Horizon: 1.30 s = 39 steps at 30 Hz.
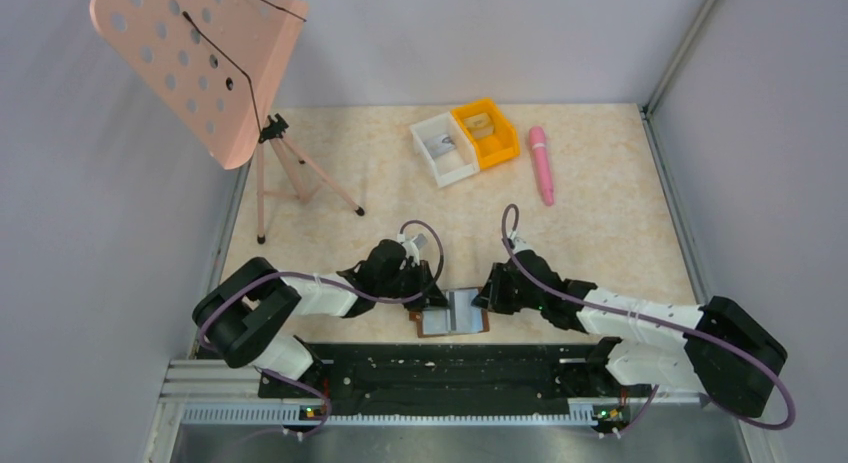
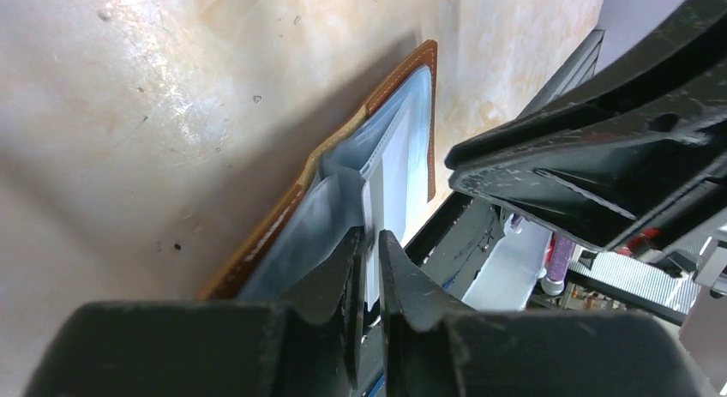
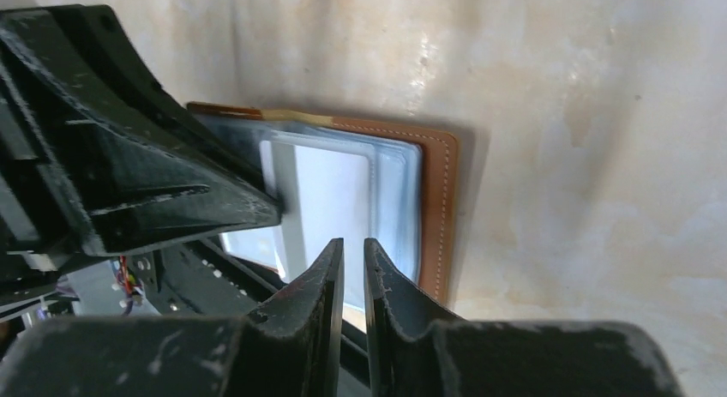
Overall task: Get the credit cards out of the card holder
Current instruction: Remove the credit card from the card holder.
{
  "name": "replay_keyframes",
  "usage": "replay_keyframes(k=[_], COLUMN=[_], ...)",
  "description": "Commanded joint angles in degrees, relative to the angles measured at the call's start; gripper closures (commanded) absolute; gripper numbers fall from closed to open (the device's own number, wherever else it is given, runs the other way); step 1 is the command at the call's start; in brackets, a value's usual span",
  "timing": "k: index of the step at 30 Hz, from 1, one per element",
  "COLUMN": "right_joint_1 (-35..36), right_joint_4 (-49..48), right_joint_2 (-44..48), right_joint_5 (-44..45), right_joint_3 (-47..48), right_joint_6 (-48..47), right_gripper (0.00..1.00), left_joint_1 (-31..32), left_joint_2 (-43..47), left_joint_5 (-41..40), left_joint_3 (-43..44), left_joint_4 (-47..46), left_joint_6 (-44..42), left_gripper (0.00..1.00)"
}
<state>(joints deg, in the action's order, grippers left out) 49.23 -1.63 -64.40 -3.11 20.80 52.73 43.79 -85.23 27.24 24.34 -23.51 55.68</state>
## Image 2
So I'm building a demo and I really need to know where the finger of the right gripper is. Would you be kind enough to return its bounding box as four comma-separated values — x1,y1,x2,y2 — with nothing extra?
445,0,726,253

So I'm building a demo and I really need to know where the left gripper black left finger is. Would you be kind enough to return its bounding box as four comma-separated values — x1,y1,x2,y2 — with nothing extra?
25,227,364,396

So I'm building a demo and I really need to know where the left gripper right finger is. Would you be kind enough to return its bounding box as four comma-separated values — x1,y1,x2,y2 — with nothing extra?
379,231,703,396

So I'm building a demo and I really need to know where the brown leather card holder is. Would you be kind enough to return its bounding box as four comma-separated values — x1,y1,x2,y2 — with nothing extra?
198,39,438,300

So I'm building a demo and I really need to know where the white patterned credit card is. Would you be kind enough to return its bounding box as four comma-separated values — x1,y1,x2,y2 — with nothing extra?
366,101,420,310

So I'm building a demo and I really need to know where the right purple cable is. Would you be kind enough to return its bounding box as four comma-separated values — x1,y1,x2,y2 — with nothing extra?
539,232,578,298

